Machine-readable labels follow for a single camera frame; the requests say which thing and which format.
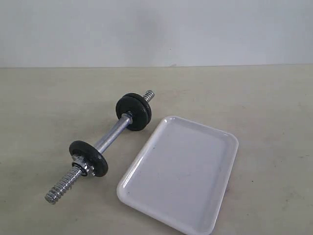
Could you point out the white rectangular plastic tray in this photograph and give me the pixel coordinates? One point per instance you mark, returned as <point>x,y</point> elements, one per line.
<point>180,175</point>

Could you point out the black weight plate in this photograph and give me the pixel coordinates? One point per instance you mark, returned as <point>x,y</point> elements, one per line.
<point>133,107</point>
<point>144,102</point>
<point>92,156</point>

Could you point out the chrome threaded dumbbell bar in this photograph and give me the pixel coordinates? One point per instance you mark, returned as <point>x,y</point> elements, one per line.
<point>61,187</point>

